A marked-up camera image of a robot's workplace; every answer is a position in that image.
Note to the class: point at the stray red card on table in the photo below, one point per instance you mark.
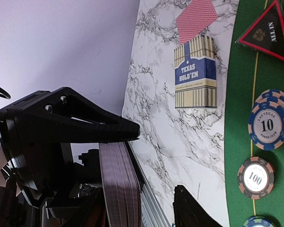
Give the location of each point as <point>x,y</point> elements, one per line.
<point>198,15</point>

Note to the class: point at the front aluminium rail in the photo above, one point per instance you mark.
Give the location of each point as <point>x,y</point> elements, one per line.
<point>152,213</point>

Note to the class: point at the red playing card deck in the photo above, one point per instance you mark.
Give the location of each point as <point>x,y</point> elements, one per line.
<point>120,185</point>

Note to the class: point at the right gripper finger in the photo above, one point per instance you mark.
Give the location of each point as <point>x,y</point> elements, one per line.
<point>188,212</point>

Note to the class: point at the triangular all-in button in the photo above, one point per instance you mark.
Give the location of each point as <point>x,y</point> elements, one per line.
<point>266,34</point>

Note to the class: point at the blue chips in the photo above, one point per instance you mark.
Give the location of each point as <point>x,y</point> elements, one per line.
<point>266,120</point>

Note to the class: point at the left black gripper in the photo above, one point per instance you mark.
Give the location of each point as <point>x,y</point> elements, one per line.
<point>36,140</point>

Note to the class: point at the teal chip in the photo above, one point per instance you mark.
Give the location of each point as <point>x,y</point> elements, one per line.
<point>261,221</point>

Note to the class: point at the round green poker mat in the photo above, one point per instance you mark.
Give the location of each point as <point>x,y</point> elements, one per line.
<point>250,73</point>

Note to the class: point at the brown chip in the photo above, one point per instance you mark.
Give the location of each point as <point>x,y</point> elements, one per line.
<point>256,178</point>

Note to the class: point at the gold blue card box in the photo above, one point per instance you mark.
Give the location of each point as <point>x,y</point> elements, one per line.
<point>195,73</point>

